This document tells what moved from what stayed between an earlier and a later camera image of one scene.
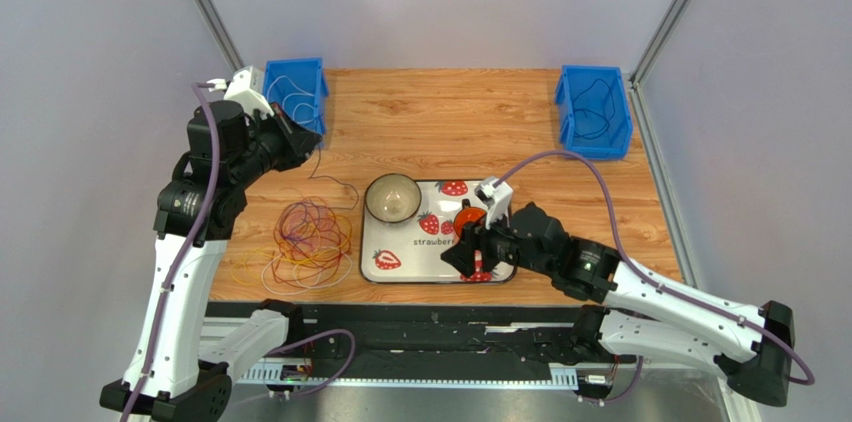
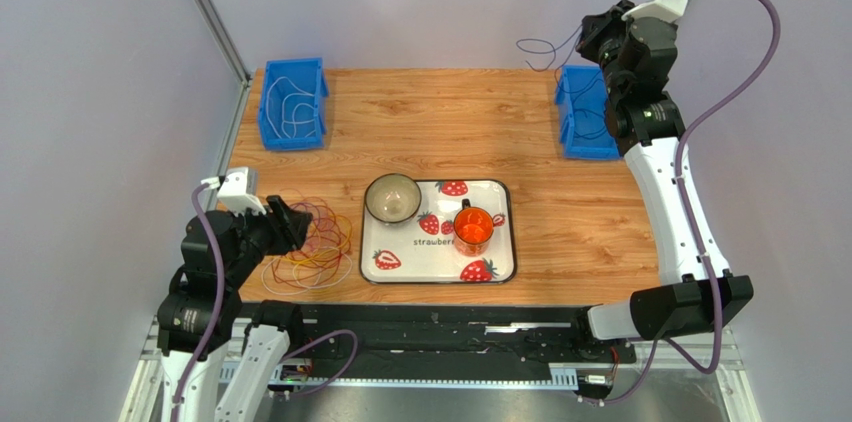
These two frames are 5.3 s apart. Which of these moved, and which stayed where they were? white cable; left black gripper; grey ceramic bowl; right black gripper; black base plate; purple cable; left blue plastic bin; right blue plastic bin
Moved: left black gripper; right black gripper; purple cable
Stayed: right blue plastic bin; left blue plastic bin; black base plate; white cable; grey ceramic bowl
